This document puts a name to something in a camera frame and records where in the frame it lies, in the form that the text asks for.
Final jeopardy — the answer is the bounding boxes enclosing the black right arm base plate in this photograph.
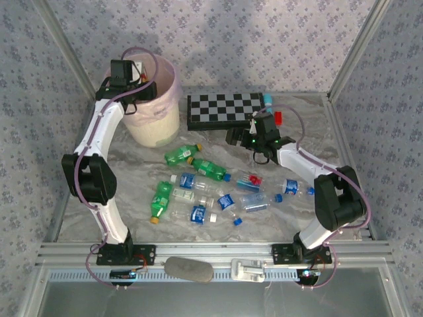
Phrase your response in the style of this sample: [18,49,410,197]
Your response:
[271,243,333,265]

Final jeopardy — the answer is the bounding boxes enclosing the green plastic soda bottle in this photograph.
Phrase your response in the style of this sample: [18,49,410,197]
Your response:
[147,180,174,225]
[187,157,231,182]
[164,143,204,166]

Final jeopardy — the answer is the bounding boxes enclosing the white round waste bin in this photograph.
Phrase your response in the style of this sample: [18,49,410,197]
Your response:
[104,54,182,149]

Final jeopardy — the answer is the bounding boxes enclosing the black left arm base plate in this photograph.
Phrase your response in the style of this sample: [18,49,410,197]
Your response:
[96,244,157,267]

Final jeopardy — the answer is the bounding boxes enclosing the aluminium mounting rail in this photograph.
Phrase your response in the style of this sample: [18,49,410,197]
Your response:
[35,240,397,267]

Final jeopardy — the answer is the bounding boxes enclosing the grey oblong pad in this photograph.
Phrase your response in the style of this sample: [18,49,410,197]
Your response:
[164,256,214,284]

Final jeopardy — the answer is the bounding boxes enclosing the blue bottle red caps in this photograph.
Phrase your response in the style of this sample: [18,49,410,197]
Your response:
[236,174,264,193]

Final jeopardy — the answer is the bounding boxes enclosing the silver metal bracket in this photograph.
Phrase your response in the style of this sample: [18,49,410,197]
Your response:
[230,258,267,283]

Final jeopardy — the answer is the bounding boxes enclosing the blue-label bottle blue cap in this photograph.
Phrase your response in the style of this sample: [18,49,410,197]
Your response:
[216,194,245,227]
[280,178,316,198]

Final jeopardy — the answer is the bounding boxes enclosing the aluminium frame post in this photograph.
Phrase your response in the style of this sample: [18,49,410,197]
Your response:
[32,0,100,102]
[327,0,394,103]

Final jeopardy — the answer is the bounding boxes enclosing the blue-label bottle white cap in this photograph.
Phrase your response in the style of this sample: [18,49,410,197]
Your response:
[169,204,219,226]
[169,172,229,196]

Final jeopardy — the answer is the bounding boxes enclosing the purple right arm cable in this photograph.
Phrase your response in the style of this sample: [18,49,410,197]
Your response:
[260,104,369,291]

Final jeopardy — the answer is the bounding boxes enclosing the clear bottle white green label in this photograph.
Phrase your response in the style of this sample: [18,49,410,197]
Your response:
[171,186,214,209]

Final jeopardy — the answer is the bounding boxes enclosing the left small circuit board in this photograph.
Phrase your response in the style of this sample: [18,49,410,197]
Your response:
[110,269,137,281]

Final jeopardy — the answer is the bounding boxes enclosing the clear bottle pale blue label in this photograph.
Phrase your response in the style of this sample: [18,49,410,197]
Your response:
[238,191,284,212]

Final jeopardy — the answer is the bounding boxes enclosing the pink plastic bin liner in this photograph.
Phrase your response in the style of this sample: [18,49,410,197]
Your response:
[104,54,184,126]

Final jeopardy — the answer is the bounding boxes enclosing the right small circuit board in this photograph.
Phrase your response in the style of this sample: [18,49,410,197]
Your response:
[295,269,322,281]

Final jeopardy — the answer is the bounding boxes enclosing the black white checkerboard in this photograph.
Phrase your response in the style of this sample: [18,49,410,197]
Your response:
[186,92,268,132]

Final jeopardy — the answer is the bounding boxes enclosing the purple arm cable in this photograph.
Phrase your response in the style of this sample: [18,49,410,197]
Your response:
[73,47,159,291]
[260,104,369,291]

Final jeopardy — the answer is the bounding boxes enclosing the grey lower shelf panel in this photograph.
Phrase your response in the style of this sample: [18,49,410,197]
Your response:
[36,267,403,317]

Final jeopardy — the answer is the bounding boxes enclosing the small circuit board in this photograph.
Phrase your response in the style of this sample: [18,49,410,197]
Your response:
[110,269,137,281]
[295,269,322,281]

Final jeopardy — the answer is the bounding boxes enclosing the grey slotted cable duct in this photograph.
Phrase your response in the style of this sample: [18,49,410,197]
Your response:
[46,267,389,283]

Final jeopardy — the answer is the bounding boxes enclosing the aluminium side rail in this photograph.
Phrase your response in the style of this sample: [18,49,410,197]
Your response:
[325,94,379,242]
[44,94,100,245]

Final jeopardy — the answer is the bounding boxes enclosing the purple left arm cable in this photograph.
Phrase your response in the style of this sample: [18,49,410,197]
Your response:
[73,47,159,291]

